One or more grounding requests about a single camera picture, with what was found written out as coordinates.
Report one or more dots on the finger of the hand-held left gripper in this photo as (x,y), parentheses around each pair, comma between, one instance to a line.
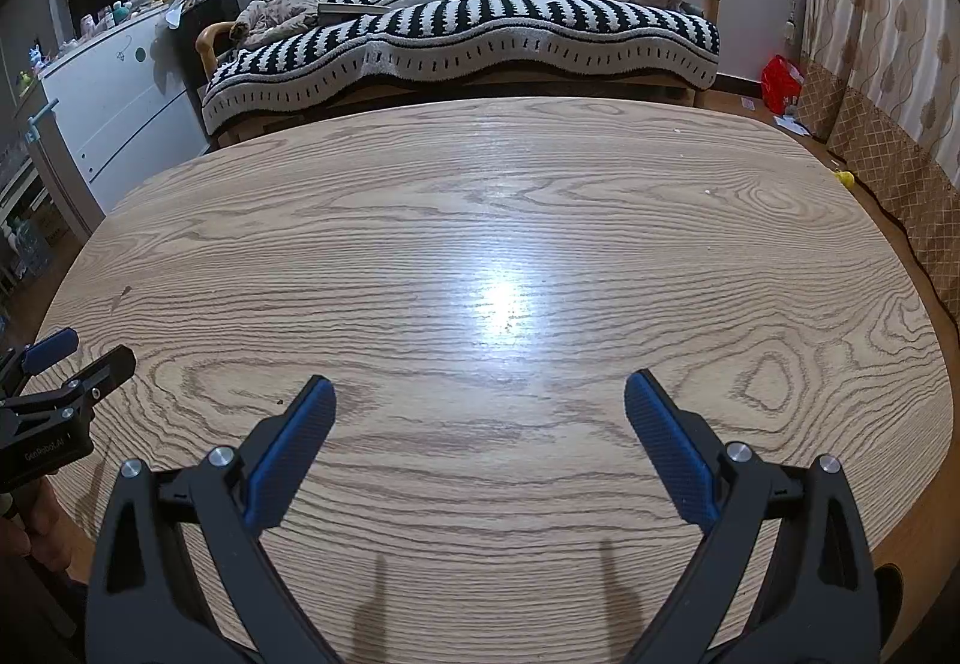
(105,368)
(52,341)

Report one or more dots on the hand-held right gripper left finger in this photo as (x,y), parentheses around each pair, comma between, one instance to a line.
(292,454)

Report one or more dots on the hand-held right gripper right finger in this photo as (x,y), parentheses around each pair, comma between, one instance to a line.
(671,443)

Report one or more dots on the clear water jug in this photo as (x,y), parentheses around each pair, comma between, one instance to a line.
(28,244)

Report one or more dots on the white low rack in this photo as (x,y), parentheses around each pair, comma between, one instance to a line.
(19,184)

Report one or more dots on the white cabinet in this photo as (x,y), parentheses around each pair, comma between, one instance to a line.
(120,109)

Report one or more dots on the small green toy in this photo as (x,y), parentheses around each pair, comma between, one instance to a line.
(25,83)

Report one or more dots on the small white figurine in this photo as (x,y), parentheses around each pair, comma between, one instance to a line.
(37,58)

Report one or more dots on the small yellow toy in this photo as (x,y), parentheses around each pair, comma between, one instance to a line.
(844,178)

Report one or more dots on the dark side cabinet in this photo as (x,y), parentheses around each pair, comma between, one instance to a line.
(202,49)

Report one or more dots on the row of small bottles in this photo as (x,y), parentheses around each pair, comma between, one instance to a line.
(112,18)

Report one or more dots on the white paper scrap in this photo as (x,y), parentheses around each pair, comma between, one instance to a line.
(795,124)

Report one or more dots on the red plastic bag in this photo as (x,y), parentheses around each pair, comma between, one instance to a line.
(781,83)

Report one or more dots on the beige crumpled clothes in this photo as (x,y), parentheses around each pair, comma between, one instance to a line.
(274,19)

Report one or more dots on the flat grey book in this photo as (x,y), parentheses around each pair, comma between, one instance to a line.
(352,12)

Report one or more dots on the beige patterned curtain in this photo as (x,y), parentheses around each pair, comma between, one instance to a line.
(885,57)

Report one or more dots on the black white striped sofa cover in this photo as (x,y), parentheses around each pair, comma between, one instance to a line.
(465,42)

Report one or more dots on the wooden frame sofa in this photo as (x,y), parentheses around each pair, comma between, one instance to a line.
(210,38)

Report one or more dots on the white wall socket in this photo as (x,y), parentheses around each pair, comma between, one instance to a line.
(790,32)

